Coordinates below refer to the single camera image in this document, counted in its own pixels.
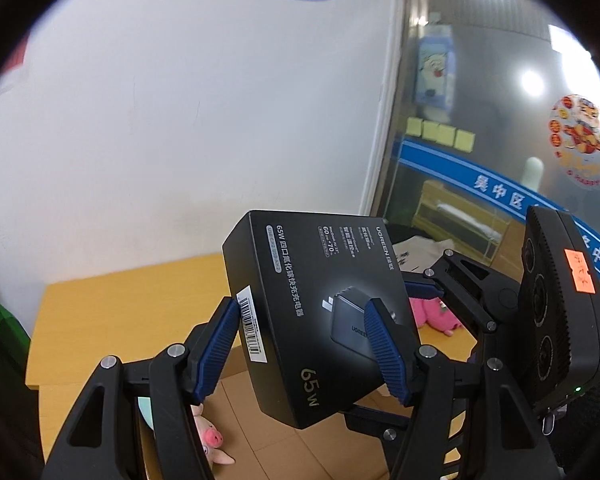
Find red wall sign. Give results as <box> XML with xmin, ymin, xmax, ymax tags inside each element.
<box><xmin>0</xmin><ymin>42</ymin><xmax>32</xmax><ymax>97</ymax></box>

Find white paper sheet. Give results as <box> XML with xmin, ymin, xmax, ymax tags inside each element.
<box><xmin>394</xmin><ymin>237</ymin><xmax>452</xmax><ymax>275</ymax></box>

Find blue window band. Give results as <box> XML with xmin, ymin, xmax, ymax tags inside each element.
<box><xmin>397</xmin><ymin>137</ymin><xmax>600</xmax><ymax>296</ymax></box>

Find wooden cabinet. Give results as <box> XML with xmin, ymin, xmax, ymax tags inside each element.
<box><xmin>412</xmin><ymin>180</ymin><xmax>511</xmax><ymax>262</ymax></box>

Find pink pig plush toy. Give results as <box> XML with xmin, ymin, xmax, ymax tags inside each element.
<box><xmin>190</xmin><ymin>402</ymin><xmax>237</xmax><ymax>467</ymax></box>

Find green bag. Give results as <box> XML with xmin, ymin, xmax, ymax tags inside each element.
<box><xmin>0</xmin><ymin>260</ymin><xmax>32</xmax><ymax>376</ymax></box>

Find teal item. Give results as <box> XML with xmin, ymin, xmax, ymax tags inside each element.
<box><xmin>137</xmin><ymin>396</ymin><xmax>157</xmax><ymax>432</ymax></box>

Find black charger box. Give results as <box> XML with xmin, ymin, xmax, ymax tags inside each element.
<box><xmin>222</xmin><ymin>210</ymin><xmax>421</xmax><ymax>429</ymax></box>

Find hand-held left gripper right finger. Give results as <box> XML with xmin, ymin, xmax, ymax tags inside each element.
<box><xmin>363</xmin><ymin>298</ymin><xmax>552</xmax><ymax>480</ymax></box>

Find grey door frame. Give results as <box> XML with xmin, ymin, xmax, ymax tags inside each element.
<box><xmin>359</xmin><ymin>0</ymin><xmax>422</xmax><ymax>222</ymax></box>

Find cardboard box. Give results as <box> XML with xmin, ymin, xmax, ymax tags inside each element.
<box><xmin>137</xmin><ymin>355</ymin><xmax>481</xmax><ymax>480</ymax></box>

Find blue cartoon poster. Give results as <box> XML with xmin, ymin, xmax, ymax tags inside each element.
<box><xmin>414</xmin><ymin>27</ymin><xmax>459</xmax><ymax>112</ymax></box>

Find round red window sticker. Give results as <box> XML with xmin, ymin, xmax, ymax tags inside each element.
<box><xmin>547</xmin><ymin>93</ymin><xmax>600</xmax><ymax>184</ymax></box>

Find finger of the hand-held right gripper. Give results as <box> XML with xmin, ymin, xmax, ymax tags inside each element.
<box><xmin>402</xmin><ymin>248</ymin><xmax>526</xmax><ymax>334</ymax></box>
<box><xmin>342</xmin><ymin>406</ymin><xmax>415</xmax><ymax>443</ymax></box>

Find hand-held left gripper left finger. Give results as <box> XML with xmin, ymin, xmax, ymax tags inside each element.
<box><xmin>40</xmin><ymin>297</ymin><xmax>242</xmax><ymax>480</ymax></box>

